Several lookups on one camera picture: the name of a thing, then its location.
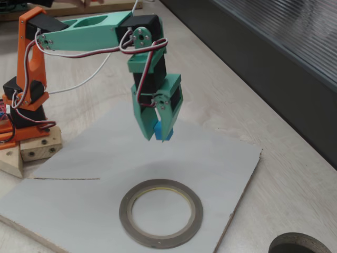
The blue cube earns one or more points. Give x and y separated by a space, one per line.
158 133

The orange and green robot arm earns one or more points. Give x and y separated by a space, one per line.
79 39

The person's hand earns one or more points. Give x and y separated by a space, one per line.
79 2

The grey chipboard panel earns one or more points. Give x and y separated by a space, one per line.
92 163

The ribbed glass desk partition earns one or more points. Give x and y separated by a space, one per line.
263 52

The wooden base block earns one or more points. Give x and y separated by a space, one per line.
42 150

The plain wooden plank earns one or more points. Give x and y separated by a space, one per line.
79 11

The wooden plank with knots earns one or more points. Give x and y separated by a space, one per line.
10 163

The red circuit board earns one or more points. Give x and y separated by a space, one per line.
2 108

